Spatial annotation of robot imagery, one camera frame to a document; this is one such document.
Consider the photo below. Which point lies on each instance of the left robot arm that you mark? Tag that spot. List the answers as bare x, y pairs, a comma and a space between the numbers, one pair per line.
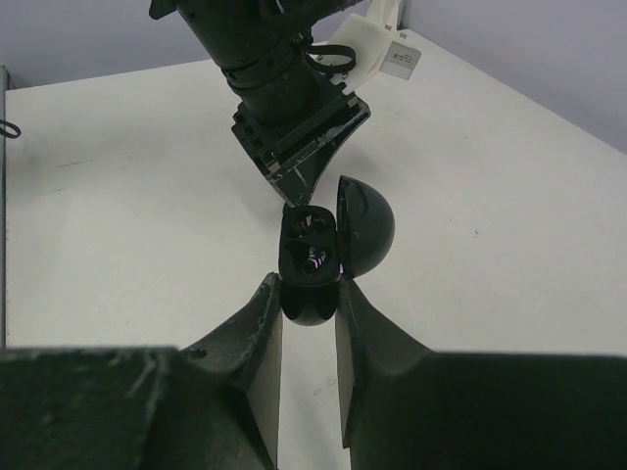
206, 18

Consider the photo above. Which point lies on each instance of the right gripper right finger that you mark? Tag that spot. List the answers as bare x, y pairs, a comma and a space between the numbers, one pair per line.
405, 406

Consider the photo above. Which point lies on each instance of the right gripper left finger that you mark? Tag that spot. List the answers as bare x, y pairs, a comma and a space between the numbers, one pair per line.
212, 405

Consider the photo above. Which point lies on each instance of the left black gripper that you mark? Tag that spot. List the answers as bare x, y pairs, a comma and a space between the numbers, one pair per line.
291, 120

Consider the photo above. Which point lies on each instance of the black earbud charging case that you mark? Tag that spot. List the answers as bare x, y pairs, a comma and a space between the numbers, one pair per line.
318, 248

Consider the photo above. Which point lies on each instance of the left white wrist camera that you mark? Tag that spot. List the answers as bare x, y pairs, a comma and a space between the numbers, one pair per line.
364, 46

